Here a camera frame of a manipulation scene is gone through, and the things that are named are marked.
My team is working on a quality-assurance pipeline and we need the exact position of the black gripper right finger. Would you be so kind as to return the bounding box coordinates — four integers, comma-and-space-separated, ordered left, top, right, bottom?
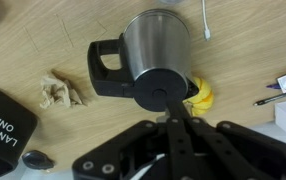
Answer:
175, 99, 286, 180

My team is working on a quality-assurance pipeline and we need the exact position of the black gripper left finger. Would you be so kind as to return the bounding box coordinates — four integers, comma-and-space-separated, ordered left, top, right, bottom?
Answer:
72, 99, 184, 180

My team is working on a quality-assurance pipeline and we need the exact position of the stainless steel electric kettle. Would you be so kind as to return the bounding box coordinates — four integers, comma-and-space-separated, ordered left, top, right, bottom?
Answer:
86, 8, 201, 113

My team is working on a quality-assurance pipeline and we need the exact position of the small yellow pumpkin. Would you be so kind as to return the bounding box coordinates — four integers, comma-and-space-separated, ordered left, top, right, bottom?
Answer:
182, 76, 215, 117

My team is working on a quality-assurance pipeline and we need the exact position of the black pen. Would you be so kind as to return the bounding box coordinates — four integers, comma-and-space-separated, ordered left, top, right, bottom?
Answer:
252, 86, 286, 107

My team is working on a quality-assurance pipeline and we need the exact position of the blue pen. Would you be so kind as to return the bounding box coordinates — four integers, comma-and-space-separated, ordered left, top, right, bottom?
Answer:
266, 83, 282, 91

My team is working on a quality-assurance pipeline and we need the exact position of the black glossy oval object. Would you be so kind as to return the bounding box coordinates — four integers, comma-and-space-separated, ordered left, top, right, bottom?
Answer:
21, 149, 56, 171

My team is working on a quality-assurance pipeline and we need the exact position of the crumpled brown paper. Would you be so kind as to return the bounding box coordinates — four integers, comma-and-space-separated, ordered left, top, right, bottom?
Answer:
39, 69, 84, 110

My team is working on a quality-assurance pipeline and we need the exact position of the black landfill bin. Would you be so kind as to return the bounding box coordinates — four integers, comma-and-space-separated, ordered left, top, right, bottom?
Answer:
0, 87, 39, 178

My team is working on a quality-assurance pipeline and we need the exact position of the white charging cable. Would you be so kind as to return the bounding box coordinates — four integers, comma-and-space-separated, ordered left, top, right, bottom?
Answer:
200, 0, 212, 42

